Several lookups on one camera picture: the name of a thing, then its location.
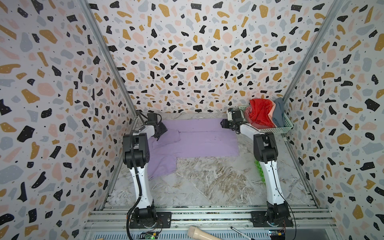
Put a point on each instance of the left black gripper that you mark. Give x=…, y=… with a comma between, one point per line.
x=162, y=129

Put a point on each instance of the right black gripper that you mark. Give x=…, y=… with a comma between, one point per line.
x=227, y=123

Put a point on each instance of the lilac t shirt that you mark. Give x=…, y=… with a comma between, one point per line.
x=189, y=139

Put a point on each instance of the mint green plastic basket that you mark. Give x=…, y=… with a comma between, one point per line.
x=288, y=125

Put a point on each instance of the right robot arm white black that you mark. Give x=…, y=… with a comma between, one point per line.
x=266, y=154

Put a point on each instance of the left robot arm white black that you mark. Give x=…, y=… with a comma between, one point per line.
x=136, y=156

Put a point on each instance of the red t shirt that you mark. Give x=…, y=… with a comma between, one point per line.
x=261, y=112

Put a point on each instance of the grey t shirt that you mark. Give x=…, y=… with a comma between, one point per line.
x=278, y=114

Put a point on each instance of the green plastic grape bunch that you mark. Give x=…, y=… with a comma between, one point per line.
x=260, y=171

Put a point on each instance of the small green circuit board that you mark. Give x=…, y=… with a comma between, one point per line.
x=148, y=236

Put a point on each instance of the metal screwdriver tool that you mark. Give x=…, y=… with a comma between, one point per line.
x=242, y=234

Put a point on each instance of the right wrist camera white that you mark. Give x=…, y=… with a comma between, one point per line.
x=231, y=114

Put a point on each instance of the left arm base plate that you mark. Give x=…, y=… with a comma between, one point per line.
x=162, y=220

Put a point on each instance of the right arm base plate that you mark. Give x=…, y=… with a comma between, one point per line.
x=258, y=219

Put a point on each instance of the aluminium mounting rail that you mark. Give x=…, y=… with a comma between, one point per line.
x=310, y=223

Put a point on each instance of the beige cylindrical handle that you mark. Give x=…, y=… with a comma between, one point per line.
x=197, y=234

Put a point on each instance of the left aluminium corner post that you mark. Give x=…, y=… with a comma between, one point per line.
x=84, y=5

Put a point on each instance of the aluminium corner post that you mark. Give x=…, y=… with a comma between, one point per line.
x=84, y=5
x=331, y=15

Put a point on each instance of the right aluminium corner post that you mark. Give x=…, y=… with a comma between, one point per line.
x=331, y=15

